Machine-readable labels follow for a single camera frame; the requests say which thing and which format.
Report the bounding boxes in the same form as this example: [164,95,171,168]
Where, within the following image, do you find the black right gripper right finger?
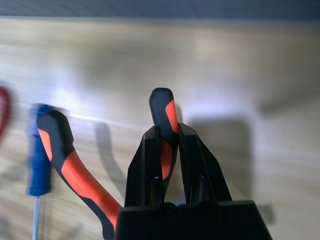
[175,123,234,205]

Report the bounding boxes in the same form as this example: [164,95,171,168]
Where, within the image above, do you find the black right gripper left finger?
[123,125,166,208]

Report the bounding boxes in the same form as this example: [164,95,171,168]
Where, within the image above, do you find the orange black needle-nose pliers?
[36,87,181,240]

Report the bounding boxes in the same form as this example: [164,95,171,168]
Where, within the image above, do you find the blue handled screwdriver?
[25,103,55,240]

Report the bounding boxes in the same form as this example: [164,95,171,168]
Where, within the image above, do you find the red handled scissors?
[0,85,12,141]

